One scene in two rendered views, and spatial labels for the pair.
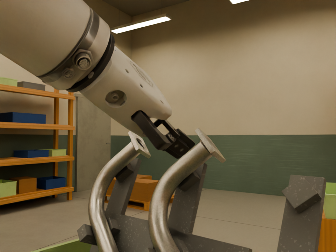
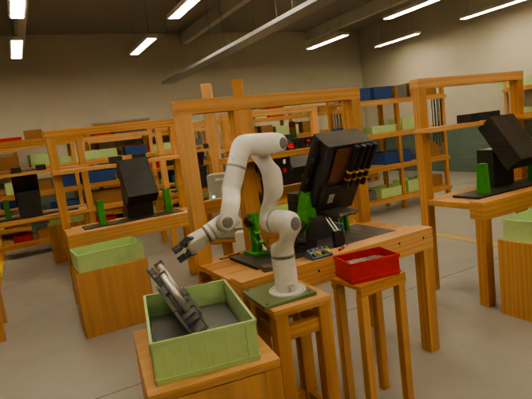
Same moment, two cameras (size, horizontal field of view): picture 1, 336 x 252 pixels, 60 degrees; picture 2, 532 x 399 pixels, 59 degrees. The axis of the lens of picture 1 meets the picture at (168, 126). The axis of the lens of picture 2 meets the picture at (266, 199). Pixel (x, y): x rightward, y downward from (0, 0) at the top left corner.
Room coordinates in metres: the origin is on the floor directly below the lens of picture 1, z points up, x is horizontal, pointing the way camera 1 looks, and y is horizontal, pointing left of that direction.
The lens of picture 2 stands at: (1.92, 1.38, 1.68)
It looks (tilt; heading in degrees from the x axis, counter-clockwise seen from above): 8 degrees down; 211
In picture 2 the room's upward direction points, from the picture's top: 7 degrees counter-clockwise
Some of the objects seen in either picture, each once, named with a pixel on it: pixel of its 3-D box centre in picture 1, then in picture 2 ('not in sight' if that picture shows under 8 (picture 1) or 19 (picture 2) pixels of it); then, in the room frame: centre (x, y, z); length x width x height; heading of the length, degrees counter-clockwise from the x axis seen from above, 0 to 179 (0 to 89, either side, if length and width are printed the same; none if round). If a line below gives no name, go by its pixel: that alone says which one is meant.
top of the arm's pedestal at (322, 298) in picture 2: not in sight; (288, 298); (-0.10, 0.24, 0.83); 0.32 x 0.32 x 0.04; 55
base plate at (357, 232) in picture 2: not in sight; (315, 244); (-0.92, 0.03, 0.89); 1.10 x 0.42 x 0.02; 150
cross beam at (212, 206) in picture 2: not in sight; (280, 192); (-1.10, -0.29, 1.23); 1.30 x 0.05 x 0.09; 150
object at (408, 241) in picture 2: not in sight; (342, 260); (-0.78, 0.28, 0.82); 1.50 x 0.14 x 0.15; 150
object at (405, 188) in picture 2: not in sight; (391, 146); (-6.85, -1.01, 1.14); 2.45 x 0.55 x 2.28; 148
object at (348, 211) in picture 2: not in sight; (330, 210); (-0.93, 0.16, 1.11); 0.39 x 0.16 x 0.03; 60
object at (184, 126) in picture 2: not in sight; (283, 174); (-1.07, -0.23, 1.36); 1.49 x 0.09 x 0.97; 150
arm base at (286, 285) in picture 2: not in sight; (285, 273); (-0.10, 0.24, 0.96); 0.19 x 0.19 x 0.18
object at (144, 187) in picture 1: (138, 190); not in sight; (5.42, 0.55, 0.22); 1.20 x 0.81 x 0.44; 53
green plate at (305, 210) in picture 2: not in sight; (307, 207); (-0.82, 0.05, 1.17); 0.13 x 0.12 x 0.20; 150
